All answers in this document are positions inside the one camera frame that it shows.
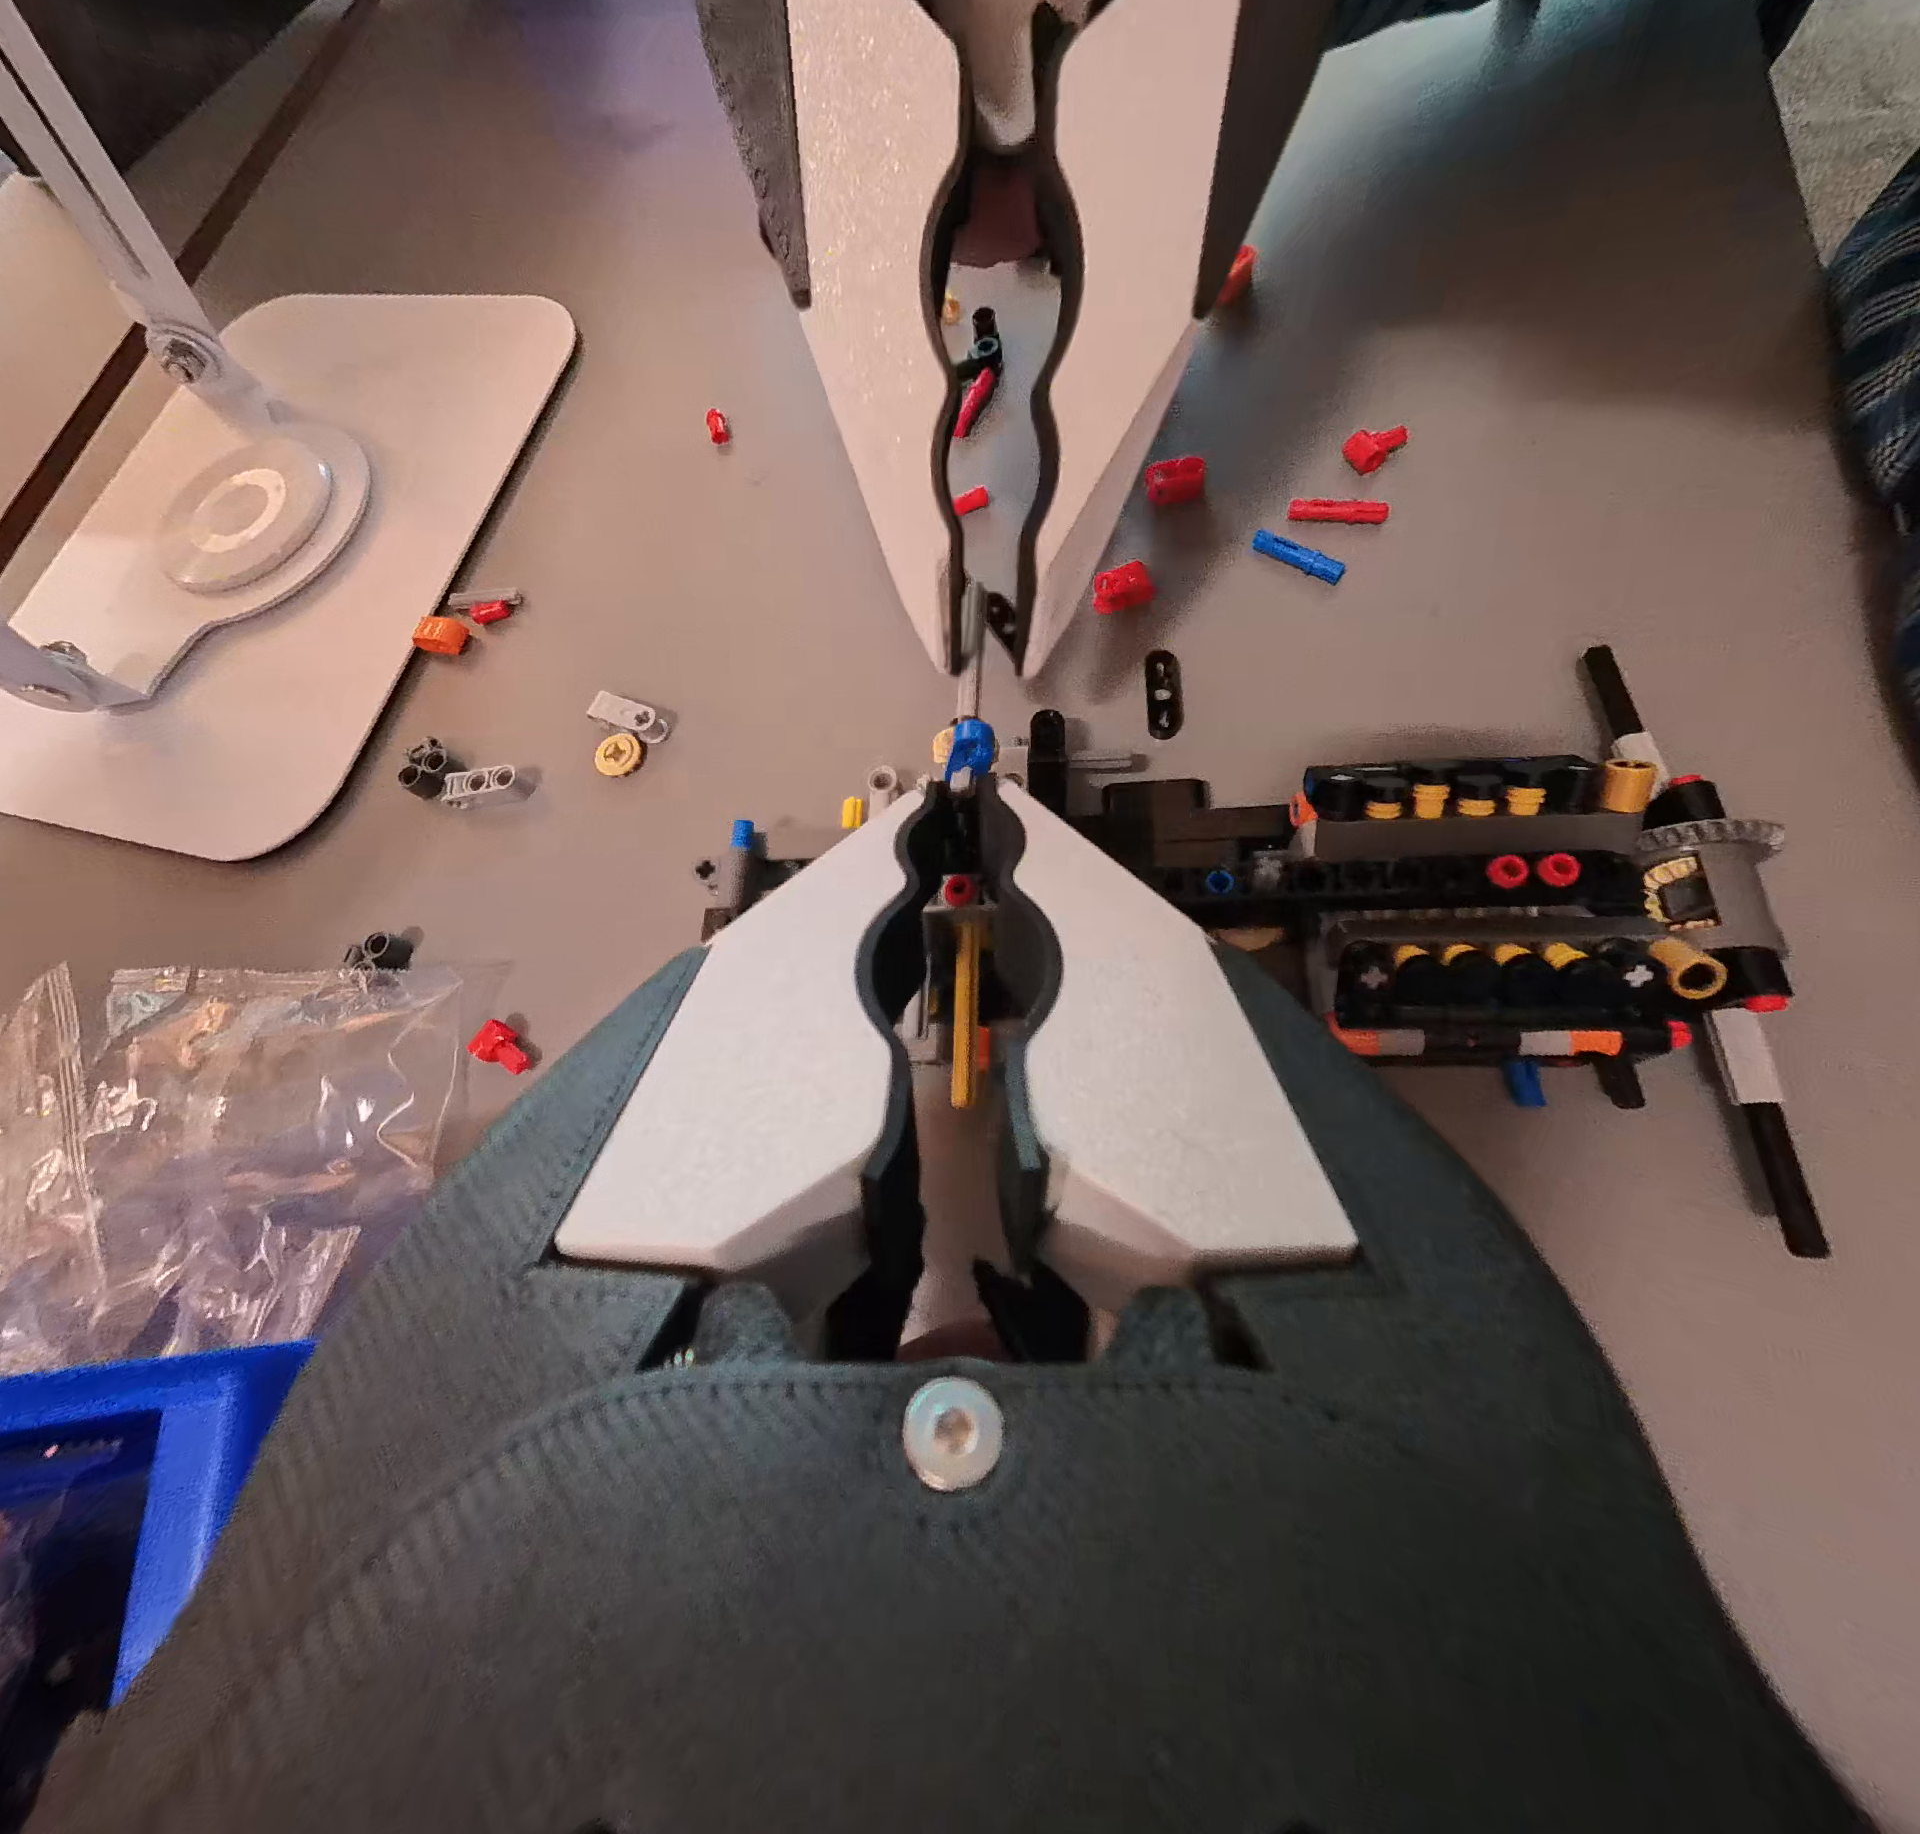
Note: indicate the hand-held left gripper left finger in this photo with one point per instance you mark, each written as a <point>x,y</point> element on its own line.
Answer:
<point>735,1115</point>

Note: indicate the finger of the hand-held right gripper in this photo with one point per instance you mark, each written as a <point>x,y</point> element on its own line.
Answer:
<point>1142,214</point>
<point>856,214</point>

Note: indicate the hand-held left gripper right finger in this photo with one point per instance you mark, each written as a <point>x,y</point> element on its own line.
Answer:
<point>1186,1115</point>

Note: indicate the red lego bush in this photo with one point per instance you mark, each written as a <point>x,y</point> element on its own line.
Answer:
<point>1123,584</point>
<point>1178,477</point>

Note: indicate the long lego chassis assembly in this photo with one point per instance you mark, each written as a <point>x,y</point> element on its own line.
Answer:
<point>1439,835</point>

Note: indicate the black lego connector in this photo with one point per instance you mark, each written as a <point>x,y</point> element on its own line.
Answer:
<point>982,323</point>

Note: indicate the red lego axle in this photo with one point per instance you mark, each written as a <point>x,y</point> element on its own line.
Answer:
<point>974,402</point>

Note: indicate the long red lego pin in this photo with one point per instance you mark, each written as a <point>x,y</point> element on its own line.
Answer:
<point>1339,510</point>

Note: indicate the long blue lego pin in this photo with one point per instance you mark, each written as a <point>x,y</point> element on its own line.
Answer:
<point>1295,555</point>

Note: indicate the tan lego pulley wheel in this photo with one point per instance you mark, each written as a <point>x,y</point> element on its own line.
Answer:
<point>620,755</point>

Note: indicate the dark grey lego connector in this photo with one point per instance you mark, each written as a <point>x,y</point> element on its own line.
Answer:
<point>377,952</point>
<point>424,764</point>

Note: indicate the grey lego liftarm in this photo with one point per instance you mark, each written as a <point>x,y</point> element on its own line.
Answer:
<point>634,721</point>

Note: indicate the light grey lego beam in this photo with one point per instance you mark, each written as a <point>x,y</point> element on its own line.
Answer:
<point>479,788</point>

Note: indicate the black lego liftarm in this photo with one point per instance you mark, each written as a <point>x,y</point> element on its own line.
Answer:
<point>1160,695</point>

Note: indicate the red and grey lego pin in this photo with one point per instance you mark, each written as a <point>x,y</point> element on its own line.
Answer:
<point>492,602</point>

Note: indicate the orange lego piece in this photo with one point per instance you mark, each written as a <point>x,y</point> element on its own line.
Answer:
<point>439,638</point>

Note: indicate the white book stand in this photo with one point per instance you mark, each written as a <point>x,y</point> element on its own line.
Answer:
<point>448,412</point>

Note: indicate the empty clear plastic bag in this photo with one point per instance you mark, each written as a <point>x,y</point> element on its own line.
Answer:
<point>222,1158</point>

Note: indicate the blue plastic bin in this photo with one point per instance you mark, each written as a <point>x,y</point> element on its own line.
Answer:
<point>222,1412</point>

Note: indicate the black rod with white band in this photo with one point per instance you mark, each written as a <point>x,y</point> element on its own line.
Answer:
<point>1780,1158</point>

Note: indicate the person's torso in plaid shirt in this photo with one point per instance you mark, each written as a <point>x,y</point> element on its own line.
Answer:
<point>1873,362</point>

